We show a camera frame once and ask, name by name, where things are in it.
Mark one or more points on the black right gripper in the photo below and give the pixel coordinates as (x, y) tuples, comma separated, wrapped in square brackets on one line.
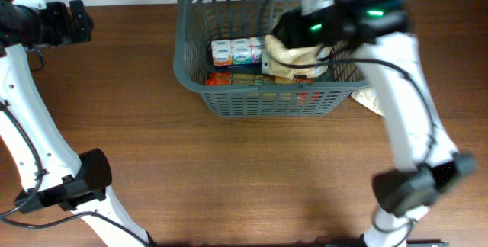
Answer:
[(291, 24)]

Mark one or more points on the white beige food bag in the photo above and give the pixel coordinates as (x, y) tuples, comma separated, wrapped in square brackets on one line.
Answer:
[(368, 98)]

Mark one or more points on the grey plastic basket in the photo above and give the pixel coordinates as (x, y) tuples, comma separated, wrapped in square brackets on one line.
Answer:
[(201, 21)]

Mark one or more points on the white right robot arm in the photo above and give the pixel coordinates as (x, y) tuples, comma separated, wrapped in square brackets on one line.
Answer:
[(427, 163)]

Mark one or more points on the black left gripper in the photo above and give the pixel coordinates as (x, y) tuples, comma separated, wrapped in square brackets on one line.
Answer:
[(65, 33)]

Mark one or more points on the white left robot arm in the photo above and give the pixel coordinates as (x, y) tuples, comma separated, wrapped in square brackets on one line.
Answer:
[(52, 174)]

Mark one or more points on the spaghetti packet with red ends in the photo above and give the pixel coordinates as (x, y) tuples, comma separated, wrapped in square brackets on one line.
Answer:
[(228, 78)]

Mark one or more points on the Kleenex tissue multipack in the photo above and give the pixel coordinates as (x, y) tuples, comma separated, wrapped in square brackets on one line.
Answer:
[(237, 52)]

